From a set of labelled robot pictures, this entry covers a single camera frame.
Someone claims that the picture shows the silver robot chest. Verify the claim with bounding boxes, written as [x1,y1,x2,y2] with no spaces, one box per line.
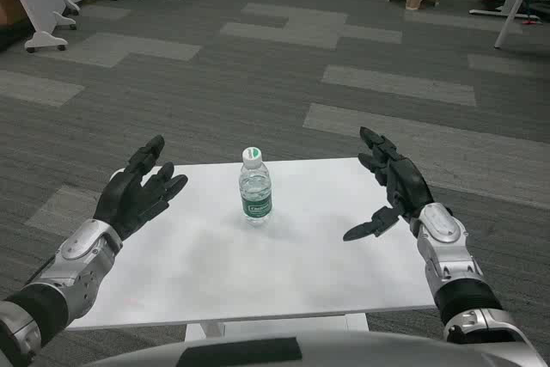
[81,331,550,367]

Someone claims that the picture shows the clear water bottle green label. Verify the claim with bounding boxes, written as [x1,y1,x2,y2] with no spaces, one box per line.
[238,146,274,225]

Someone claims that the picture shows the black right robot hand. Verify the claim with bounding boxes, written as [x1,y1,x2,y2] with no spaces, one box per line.
[342,126,435,243]

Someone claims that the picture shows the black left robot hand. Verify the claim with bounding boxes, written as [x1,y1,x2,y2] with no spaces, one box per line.
[93,134,189,242]

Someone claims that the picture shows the white desk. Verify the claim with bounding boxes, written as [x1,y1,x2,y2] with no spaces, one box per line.
[493,0,547,50]

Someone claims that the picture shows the white table base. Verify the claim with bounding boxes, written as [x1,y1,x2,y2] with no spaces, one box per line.
[184,313,370,342]

